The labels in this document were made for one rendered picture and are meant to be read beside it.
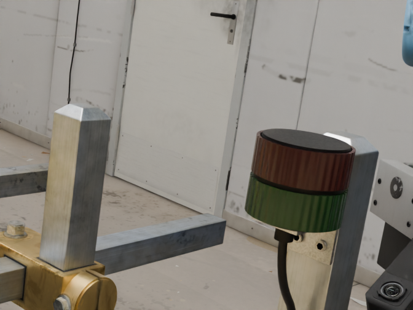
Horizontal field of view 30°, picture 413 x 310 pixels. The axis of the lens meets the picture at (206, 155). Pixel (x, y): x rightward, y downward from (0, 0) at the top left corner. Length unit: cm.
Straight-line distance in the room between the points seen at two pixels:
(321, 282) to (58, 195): 26
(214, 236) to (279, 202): 46
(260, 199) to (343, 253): 8
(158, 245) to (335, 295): 34
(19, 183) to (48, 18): 422
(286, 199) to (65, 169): 27
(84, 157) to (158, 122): 373
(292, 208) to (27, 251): 33
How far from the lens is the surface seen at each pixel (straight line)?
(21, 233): 75
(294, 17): 375
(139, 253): 81
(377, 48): 349
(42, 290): 70
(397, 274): 80
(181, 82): 425
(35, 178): 102
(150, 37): 444
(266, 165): 45
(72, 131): 65
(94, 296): 68
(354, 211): 51
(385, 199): 125
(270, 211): 45
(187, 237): 86
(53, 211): 68
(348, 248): 52
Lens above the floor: 123
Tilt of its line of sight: 13 degrees down
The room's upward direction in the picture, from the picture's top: 9 degrees clockwise
